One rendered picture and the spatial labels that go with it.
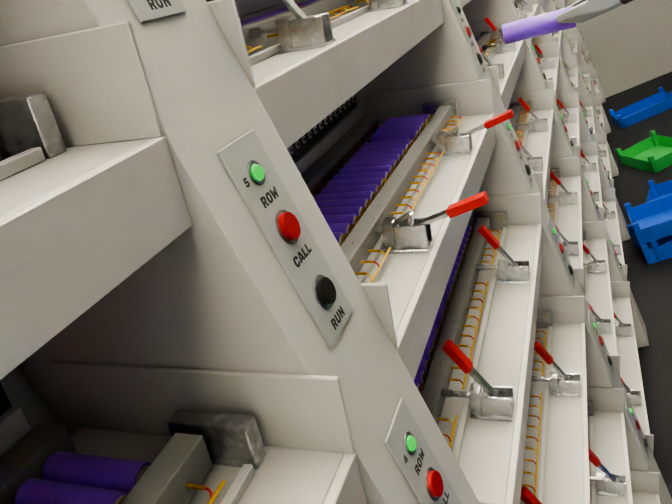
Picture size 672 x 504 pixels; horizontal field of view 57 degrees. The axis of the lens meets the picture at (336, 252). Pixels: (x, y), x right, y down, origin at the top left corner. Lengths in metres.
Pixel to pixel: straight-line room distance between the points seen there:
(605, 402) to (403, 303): 0.77
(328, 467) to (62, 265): 0.18
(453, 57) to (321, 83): 0.51
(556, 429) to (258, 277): 0.65
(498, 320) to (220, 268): 0.52
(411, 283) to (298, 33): 0.22
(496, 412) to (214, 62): 0.43
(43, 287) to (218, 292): 0.11
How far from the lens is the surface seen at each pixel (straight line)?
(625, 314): 1.82
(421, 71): 0.98
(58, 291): 0.25
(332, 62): 0.50
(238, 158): 0.33
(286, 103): 0.42
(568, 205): 1.56
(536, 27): 0.63
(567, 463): 0.86
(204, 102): 0.33
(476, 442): 0.62
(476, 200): 0.53
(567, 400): 0.95
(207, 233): 0.31
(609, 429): 1.18
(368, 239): 0.54
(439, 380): 0.65
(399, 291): 0.49
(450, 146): 0.79
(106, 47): 0.30
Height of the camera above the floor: 1.12
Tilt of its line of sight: 16 degrees down
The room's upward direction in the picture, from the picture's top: 29 degrees counter-clockwise
